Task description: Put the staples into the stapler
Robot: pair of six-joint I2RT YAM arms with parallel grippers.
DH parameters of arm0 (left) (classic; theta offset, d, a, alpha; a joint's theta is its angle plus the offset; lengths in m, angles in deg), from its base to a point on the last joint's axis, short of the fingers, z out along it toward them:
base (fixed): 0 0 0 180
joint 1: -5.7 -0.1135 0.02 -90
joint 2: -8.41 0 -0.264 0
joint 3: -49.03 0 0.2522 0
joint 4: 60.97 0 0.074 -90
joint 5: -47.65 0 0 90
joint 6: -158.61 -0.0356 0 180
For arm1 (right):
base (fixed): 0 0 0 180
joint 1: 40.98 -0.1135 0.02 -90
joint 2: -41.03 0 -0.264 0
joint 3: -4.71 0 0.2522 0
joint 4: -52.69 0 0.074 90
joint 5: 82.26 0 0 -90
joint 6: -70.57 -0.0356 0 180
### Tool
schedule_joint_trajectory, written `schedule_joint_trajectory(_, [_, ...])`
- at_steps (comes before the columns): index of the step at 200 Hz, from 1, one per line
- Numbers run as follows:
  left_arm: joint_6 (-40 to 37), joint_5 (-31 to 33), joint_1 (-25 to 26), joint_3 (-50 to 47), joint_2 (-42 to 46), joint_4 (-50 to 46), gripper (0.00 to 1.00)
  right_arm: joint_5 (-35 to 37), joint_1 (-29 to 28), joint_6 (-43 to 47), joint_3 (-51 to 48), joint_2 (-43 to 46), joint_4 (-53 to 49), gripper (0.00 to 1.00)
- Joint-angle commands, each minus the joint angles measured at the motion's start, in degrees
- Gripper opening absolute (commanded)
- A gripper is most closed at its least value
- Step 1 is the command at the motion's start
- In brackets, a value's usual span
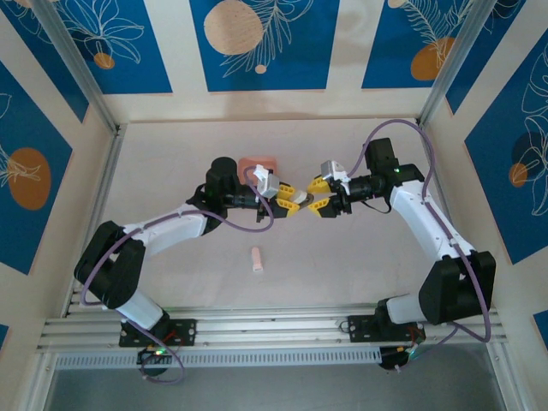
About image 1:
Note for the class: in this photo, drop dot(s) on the pink plastic tray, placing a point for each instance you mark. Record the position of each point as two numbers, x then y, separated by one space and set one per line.
248 164

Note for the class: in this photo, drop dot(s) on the pink stapler body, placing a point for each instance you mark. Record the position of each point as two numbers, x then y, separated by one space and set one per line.
257 260

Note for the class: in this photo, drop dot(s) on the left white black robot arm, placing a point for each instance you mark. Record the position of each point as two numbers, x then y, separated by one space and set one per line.
171 227

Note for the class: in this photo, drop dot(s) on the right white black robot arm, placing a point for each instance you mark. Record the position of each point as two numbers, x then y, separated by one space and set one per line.
428 227

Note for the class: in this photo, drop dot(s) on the black controller board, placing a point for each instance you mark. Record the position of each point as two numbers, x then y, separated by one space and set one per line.
396 359
154 357

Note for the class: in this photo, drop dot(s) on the aluminium side rail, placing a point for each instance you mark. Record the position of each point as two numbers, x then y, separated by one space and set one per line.
103 192
444 196

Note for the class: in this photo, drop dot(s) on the blue floral wall panel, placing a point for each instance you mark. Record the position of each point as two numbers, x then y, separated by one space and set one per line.
128 43
25 128
394 43
492 64
43 64
299 51
514 205

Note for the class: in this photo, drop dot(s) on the aluminium frame post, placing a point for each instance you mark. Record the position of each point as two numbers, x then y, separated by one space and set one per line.
40 385
507 381
454 64
77 68

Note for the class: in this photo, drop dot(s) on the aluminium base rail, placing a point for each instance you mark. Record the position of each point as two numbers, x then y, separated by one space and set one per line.
265 329

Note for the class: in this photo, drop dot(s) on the right black mount plate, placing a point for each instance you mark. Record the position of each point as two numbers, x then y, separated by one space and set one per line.
364 329

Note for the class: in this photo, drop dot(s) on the black mount plate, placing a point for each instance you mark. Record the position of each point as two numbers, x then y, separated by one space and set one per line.
184 334
364 329

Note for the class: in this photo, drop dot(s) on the left black mount plate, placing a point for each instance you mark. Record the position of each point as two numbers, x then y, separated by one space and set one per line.
184 334

